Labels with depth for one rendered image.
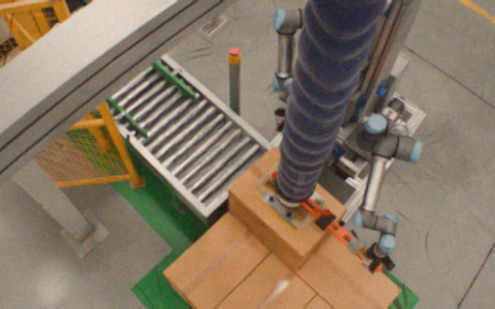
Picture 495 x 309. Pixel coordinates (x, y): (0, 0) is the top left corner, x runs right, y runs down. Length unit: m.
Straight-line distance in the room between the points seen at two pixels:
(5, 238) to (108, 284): 0.98
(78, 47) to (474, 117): 4.28
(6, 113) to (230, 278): 2.54
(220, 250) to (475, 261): 2.12
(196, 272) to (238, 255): 0.29
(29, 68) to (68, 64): 0.06
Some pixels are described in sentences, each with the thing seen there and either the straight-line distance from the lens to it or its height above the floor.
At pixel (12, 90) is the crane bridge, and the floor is 3.05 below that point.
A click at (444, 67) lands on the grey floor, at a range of 4.94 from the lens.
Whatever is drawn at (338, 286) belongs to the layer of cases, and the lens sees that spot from 3.16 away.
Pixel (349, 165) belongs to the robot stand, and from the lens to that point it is 2.93.
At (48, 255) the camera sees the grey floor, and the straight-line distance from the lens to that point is 3.98.
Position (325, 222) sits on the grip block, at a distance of 2.66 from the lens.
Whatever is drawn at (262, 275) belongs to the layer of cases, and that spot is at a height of 0.54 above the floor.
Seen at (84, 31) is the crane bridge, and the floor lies 3.05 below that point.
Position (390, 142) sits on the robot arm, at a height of 1.57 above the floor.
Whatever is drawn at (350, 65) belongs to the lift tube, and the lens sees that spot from 1.54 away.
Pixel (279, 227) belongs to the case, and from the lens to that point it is 2.77.
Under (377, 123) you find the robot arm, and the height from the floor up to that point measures 1.27.
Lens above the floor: 3.58
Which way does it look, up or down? 64 degrees down
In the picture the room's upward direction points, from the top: 2 degrees clockwise
